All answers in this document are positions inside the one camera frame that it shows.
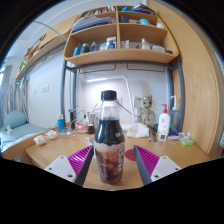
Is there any grey metal bed frame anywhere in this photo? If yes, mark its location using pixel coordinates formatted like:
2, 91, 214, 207
59, 54, 185, 133

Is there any dark cola drink bottle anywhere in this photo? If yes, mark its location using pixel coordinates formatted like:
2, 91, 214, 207
93, 89, 126, 185

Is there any black cylinder gadget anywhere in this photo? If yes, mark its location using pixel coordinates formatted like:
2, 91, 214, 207
68, 109, 77, 130

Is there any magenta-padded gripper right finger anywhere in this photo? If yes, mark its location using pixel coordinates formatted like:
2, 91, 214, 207
133, 144, 184, 186

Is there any crumpled white tissue bag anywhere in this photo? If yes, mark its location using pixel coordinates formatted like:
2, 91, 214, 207
126, 122, 150, 139

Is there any blue flat box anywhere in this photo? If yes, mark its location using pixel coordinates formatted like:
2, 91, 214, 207
167, 128, 180, 140

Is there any blue spray bottle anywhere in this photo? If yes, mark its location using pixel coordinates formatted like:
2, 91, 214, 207
169, 95, 181, 131

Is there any small dark dropper bottle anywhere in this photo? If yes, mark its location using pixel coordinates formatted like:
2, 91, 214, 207
87, 113, 97, 135

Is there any pink white tissue pack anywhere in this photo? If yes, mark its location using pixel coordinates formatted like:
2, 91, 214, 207
178, 131, 192, 140

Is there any teal bed cushion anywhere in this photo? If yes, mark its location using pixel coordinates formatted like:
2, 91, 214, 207
0, 110, 48, 148

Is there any green tissue pack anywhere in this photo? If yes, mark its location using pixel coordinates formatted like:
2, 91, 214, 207
180, 138, 196, 147

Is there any blue white tube bottle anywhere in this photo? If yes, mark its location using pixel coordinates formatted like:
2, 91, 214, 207
56, 113, 66, 133

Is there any light wooden wardrobe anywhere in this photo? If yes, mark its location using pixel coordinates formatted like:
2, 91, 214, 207
146, 0, 224, 158

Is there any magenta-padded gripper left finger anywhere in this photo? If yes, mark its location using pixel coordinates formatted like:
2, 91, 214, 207
43, 144, 95, 187

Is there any wooden wall shelf unit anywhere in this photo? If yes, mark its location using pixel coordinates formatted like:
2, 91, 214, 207
63, 3, 180, 66

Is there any brown tree creature figurine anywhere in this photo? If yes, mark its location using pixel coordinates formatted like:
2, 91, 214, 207
138, 94, 157, 128

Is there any small white round roll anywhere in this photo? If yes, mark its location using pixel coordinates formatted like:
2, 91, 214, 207
33, 134, 48, 147
45, 129, 59, 140

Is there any white red pump bottle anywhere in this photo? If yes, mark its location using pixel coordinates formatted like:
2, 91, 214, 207
157, 103, 172, 142

